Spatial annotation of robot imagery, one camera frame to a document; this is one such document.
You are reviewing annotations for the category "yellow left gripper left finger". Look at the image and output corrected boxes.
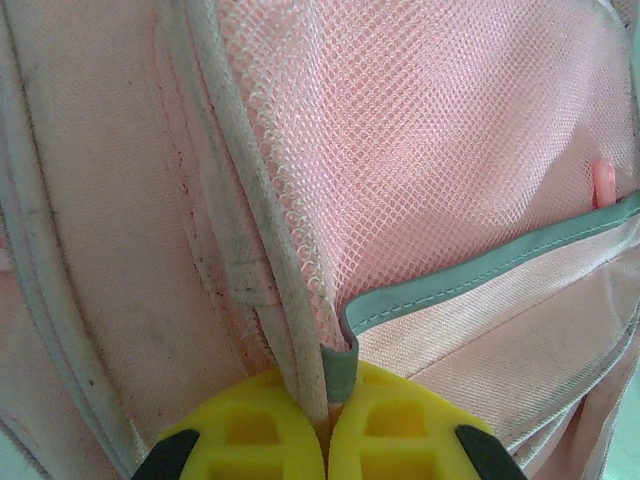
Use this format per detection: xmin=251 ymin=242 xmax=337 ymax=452
xmin=130 ymin=369 xmax=327 ymax=480

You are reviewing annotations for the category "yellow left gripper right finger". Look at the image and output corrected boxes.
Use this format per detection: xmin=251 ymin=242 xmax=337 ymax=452
xmin=324 ymin=362 xmax=530 ymax=480

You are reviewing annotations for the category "pink backpack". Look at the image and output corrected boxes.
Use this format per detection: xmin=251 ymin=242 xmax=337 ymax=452
xmin=0 ymin=0 xmax=640 ymax=480

